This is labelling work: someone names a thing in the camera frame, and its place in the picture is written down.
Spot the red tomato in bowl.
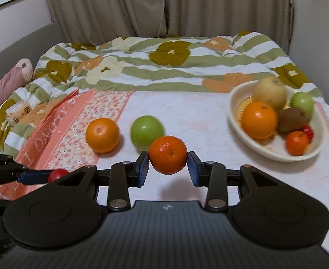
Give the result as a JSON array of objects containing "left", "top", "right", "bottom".
[{"left": 301, "top": 124, "right": 314, "bottom": 143}]

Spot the small red tomato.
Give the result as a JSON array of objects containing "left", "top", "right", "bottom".
[{"left": 48, "top": 168, "right": 69, "bottom": 183}]

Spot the small tangerine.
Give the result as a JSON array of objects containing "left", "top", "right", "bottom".
[
  {"left": 286, "top": 130, "right": 309, "bottom": 156},
  {"left": 148, "top": 135, "right": 188, "bottom": 175}
]

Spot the beige curtain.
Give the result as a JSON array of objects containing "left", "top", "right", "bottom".
[{"left": 46, "top": 0, "right": 294, "bottom": 50}]

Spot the small printed box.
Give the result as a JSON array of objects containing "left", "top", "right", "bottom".
[{"left": 6, "top": 101, "right": 31, "bottom": 126}]

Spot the large yellow apple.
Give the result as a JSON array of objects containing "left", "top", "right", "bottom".
[{"left": 253, "top": 76, "right": 287, "bottom": 111}]

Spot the cream bowl with yellow print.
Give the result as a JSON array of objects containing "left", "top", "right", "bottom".
[{"left": 227, "top": 81, "right": 326, "bottom": 162}]

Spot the small green apple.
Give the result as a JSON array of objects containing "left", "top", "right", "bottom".
[{"left": 290, "top": 92, "right": 314, "bottom": 119}]

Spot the grey sofa headboard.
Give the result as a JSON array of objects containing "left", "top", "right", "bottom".
[{"left": 0, "top": 23, "right": 65, "bottom": 79}]

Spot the green apple on towel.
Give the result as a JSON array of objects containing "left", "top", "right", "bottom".
[{"left": 130, "top": 115, "right": 165, "bottom": 152}]

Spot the large orange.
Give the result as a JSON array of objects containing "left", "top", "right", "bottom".
[
  {"left": 241, "top": 101, "right": 278, "bottom": 140},
  {"left": 85, "top": 118, "right": 120, "bottom": 154}
]

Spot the pink plush pillow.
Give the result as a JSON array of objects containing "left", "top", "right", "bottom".
[{"left": 0, "top": 58, "right": 34, "bottom": 106}]

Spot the white pink patterned towel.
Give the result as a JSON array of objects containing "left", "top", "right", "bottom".
[{"left": 0, "top": 89, "right": 329, "bottom": 261}]

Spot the brown kiwi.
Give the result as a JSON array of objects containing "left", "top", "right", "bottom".
[{"left": 277, "top": 107, "right": 309, "bottom": 134}]

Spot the striped floral quilt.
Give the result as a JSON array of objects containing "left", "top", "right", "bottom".
[{"left": 0, "top": 31, "right": 322, "bottom": 156}]

